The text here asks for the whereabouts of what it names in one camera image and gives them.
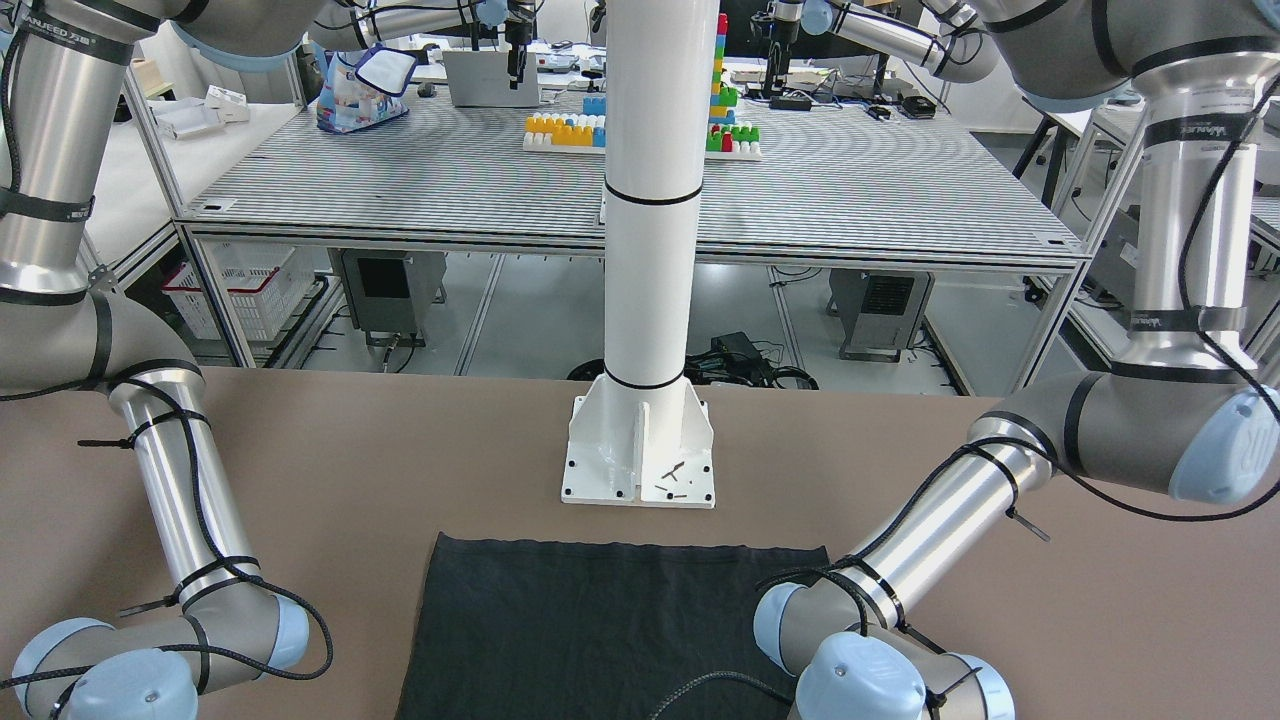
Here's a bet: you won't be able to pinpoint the grey laptop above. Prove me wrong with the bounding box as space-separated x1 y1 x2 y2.
442 50 540 108

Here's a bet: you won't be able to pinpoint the colourful building blocks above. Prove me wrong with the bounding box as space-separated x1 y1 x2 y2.
522 1 764 169

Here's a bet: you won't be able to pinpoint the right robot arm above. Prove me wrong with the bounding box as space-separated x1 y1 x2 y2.
3 1 332 719

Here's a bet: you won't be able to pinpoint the blue white plastic bag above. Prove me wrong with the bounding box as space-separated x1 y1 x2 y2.
315 45 417 135

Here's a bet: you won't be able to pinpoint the white plastic basket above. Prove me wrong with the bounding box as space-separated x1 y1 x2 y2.
161 242 314 342

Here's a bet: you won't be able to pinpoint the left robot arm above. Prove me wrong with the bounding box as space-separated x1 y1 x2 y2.
754 1 1277 719

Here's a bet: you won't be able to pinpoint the black t-shirt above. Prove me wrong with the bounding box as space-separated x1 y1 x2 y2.
397 534 827 719

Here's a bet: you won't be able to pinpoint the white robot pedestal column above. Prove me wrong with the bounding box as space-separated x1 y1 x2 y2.
561 0 721 510

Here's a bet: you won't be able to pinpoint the striped aluminium workbench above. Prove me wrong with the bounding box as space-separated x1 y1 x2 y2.
175 85 1091 398

